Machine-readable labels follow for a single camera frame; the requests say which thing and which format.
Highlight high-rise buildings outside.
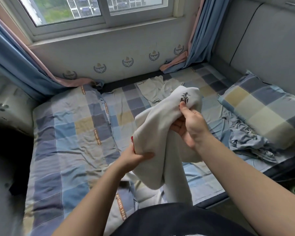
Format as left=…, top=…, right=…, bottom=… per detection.
left=17, top=0, right=165, bottom=25

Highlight blue curtain with pink lining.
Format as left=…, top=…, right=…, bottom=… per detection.
left=160, top=0, right=233, bottom=74
left=0, top=7, right=105, bottom=101

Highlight person's right hand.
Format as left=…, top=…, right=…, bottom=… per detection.
left=169, top=102, right=213, bottom=150

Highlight person's dark shirt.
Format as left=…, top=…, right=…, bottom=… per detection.
left=110, top=203, right=256, bottom=236

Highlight bed with plaid sheet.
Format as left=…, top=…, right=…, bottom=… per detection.
left=22, top=62, right=295, bottom=236

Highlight small cream t-shirt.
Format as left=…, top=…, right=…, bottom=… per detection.
left=136, top=76, right=185, bottom=106

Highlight person's left forearm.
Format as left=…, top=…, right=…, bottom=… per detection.
left=51, top=162, right=138, bottom=236

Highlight white framed window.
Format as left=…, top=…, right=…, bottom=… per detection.
left=0, top=0, right=187, bottom=45

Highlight grey padded headboard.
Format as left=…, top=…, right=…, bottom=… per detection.
left=211, top=0, right=295, bottom=101

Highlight white t-shirt with script print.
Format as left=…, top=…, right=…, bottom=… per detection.
left=123, top=86, right=205, bottom=205

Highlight blue-grey garment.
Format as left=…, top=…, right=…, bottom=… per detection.
left=226, top=118, right=278, bottom=163

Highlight person's left hand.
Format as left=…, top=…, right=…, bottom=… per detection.
left=115, top=136, right=156, bottom=175

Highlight plaid pillow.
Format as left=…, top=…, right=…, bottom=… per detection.
left=219, top=71, right=295, bottom=150

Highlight person's right forearm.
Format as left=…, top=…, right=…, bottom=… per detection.
left=194, top=132, right=295, bottom=236

